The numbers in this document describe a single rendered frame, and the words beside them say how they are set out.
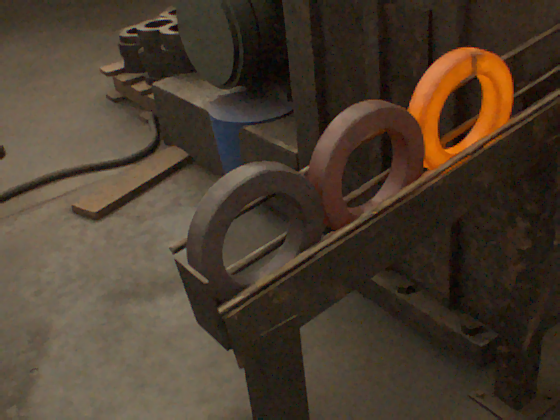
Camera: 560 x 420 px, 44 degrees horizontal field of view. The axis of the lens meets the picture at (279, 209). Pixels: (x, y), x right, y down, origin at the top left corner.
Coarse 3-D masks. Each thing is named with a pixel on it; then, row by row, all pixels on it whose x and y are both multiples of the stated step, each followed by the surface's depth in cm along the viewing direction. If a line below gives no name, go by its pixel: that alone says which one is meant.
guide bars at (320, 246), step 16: (528, 112) 103; (480, 144) 98; (448, 160) 96; (432, 176) 94; (400, 192) 92; (384, 208) 91; (352, 224) 88; (320, 240) 87; (336, 240) 87; (304, 256) 85; (272, 272) 83; (288, 272) 84; (256, 288) 82; (224, 304) 80; (240, 304) 81
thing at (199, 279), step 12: (180, 264) 81; (180, 276) 83; (192, 276) 79; (192, 288) 82; (204, 288) 78; (192, 300) 84; (204, 300) 80; (204, 312) 83; (216, 312) 79; (204, 324) 85; (216, 324) 81; (216, 336) 83; (228, 348) 82
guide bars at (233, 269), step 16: (544, 32) 113; (528, 48) 111; (464, 80) 104; (544, 80) 113; (512, 96) 110; (528, 96) 113; (464, 128) 105; (384, 176) 98; (352, 192) 96; (272, 240) 90; (256, 256) 89
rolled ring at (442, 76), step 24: (432, 72) 93; (456, 72) 93; (480, 72) 95; (504, 72) 98; (432, 96) 92; (504, 96) 100; (432, 120) 94; (480, 120) 103; (504, 120) 102; (432, 144) 96; (432, 168) 98
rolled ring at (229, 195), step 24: (240, 168) 80; (264, 168) 79; (288, 168) 81; (216, 192) 78; (240, 192) 78; (264, 192) 80; (288, 192) 82; (312, 192) 84; (216, 216) 77; (312, 216) 86; (192, 240) 78; (216, 240) 78; (288, 240) 88; (312, 240) 87; (192, 264) 79; (216, 264) 79; (216, 288) 81; (240, 288) 83; (264, 288) 85
